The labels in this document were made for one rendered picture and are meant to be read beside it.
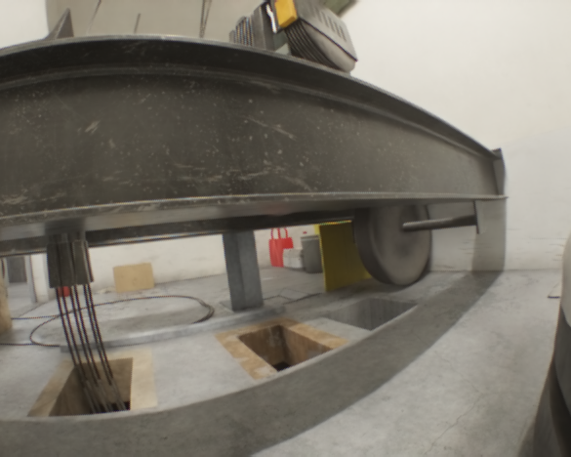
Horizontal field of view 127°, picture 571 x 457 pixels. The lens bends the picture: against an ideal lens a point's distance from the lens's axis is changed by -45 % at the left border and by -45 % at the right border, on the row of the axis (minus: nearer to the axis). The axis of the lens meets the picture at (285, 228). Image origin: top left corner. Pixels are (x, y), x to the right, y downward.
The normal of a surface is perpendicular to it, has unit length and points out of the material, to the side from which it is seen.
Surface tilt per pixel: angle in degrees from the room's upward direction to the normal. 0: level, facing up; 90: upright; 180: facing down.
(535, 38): 90
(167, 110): 90
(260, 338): 90
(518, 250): 90
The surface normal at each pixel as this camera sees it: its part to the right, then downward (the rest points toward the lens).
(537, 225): -0.86, 0.09
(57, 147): 0.50, -0.09
